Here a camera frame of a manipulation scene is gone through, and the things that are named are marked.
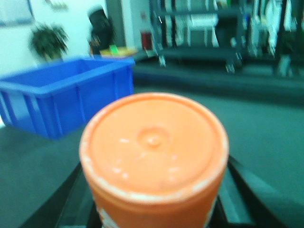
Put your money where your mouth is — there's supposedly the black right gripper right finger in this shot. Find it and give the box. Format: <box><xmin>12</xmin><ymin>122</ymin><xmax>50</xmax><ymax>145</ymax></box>
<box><xmin>215</xmin><ymin>156</ymin><xmax>288</xmax><ymax>228</ymax></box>

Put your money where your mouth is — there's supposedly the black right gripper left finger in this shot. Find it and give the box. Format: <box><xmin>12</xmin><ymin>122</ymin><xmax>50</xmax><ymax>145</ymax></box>
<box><xmin>21</xmin><ymin>164</ymin><xmax>95</xmax><ymax>228</ymax></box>

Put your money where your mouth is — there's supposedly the orange cylindrical capacitor 4680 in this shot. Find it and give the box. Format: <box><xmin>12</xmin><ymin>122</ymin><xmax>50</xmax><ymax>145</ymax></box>
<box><xmin>79</xmin><ymin>93</ymin><xmax>229</xmax><ymax>228</ymax></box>

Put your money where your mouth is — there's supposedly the blue plastic crate on conveyor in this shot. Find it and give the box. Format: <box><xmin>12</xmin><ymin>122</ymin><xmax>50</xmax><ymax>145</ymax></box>
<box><xmin>0</xmin><ymin>57</ymin><xmax>135</xmax><ymax>139</ymax></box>

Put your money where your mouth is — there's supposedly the yellow tray with green item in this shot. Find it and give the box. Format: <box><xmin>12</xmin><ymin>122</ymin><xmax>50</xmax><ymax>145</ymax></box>
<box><xmin>100</xmin><ymin>45</ymin><xmax>138</xmax><ymax>58</ymax></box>

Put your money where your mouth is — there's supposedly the green potted plant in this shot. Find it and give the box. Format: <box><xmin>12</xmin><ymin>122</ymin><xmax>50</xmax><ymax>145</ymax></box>
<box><xmin>29</xmin><ymin>24</ymin><xmax>68</xmax><ymax>62</ymax></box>

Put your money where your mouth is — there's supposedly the person in black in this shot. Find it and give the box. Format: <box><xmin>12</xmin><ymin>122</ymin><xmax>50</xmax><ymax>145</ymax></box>
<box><xmin>88</xmin><ymin>6</ymin><xmax>115</xmax><ymax>55</ymax></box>

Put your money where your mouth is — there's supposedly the black wheeled cart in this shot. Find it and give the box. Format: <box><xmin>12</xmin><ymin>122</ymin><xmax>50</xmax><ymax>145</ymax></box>
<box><xmin>149</xmin><ymin>0</ymin><xmax>248</xmax><ymax>73</ymax></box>

